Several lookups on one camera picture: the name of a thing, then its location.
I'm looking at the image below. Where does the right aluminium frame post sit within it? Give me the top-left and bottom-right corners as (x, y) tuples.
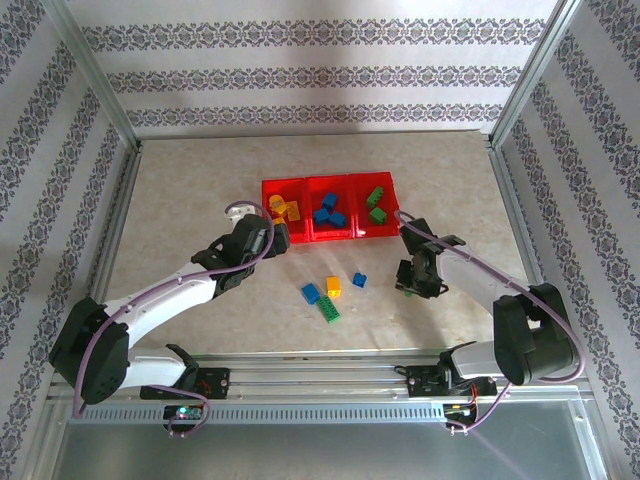
(482, 0), (586, 149)

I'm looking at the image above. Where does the grey metal panel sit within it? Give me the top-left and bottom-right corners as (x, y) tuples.
(49, 419), (609, 480)

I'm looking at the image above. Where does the right control board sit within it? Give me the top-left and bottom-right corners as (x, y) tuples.
(443, 399), (480, 420)

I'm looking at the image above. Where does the left aluminium side rail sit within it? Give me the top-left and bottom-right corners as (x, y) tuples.
(74, 142), (144, 362)

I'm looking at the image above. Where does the aluminium frame post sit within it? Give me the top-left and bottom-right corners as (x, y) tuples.
(482, 0), (586, 149)
(44, 0), (144, 151)

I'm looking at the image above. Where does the grey slotted cable duct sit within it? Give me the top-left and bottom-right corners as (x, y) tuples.
(67, 403), (446, 424)

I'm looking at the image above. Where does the right aluminium side rail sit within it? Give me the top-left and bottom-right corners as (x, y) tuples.
(487, 142), (571, 359)

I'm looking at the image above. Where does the left aluminium frame post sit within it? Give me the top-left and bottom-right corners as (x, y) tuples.
(44, 0), (144, 151)

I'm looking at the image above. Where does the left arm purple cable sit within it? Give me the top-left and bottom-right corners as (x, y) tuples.
(72, 198), (276, 440)

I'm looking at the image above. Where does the aluminium mounting rail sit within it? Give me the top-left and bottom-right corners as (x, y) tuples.
(49, 357), (586, 401)

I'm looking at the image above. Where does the aluminium side rail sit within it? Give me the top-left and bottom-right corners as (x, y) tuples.
(74, 142), (144, 362)
(487, 142), (571, 359)

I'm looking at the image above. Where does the control board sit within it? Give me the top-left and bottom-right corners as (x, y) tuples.
(443, 399), (480, 420)
(163, 403), (204, 422)

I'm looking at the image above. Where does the red plastic bin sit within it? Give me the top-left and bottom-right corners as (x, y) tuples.
(304, 174), (356, 243)
(260, 177), (311, 246)
(348, 170), (401, 239)

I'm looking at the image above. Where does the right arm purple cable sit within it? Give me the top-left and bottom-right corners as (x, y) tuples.
(394, 209), (586, 436)

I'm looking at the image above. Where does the left control board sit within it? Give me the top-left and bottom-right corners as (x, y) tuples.
(163, 403), (204, 422)

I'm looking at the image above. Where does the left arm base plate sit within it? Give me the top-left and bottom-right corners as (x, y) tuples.
(141, 367), (232, 401)

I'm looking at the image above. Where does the green lego plate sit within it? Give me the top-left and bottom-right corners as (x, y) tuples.
(315, 294), (343, 325)

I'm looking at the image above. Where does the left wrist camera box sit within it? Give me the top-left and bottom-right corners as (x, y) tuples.
(223, 203), (257, 225)

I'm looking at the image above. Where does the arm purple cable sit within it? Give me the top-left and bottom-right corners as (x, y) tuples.
(394, 209), (586, 436)
(72, 198), (276, 440)

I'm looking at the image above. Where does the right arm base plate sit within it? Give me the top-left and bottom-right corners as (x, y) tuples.
(407, 364), (499, 400)

